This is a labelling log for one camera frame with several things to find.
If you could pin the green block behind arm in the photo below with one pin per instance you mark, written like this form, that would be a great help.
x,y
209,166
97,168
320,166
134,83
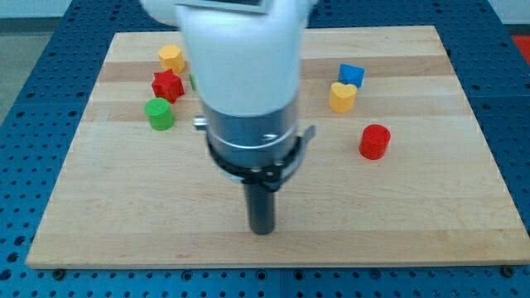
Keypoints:
x,y
192,81

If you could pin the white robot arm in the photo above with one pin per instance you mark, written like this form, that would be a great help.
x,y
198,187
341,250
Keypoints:
x,y
246,60

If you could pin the blue cube block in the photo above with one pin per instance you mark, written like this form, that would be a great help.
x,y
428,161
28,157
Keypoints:
x,y
350,74

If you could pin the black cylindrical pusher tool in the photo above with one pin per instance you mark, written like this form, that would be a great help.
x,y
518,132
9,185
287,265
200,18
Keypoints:
x,y
260,208

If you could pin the yellow heart block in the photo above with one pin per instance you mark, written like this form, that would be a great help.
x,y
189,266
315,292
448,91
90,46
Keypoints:
x,y
342,97

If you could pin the red cylinder block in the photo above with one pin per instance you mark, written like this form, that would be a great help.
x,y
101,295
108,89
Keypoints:
x,y
374,141

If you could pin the green cylinder block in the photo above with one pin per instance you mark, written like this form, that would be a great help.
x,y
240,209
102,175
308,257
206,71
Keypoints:
x,y
159,114

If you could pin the red star block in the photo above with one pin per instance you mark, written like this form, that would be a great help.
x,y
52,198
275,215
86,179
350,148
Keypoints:
x,y
168,86

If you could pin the yellow hexagon block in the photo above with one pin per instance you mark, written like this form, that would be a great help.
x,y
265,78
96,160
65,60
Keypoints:
x,y
171,58

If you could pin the wooden board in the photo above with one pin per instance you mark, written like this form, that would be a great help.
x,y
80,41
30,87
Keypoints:
x,y
130,197

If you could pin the blue perforated table plate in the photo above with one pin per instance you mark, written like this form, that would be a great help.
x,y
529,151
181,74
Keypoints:
x,y
38,130

